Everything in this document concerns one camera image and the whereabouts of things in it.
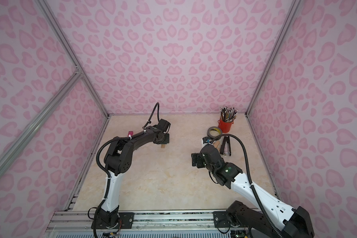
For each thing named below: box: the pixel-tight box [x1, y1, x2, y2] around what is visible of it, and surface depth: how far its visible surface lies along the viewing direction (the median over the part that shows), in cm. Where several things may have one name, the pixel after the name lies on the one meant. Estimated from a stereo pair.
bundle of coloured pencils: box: [219, 106, 238, 123], surface depth 100 cm
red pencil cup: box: [217, 119, 235, 133], surface depth 106 cm
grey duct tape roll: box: [206, 125, 223, 141], surface depth 110 cm
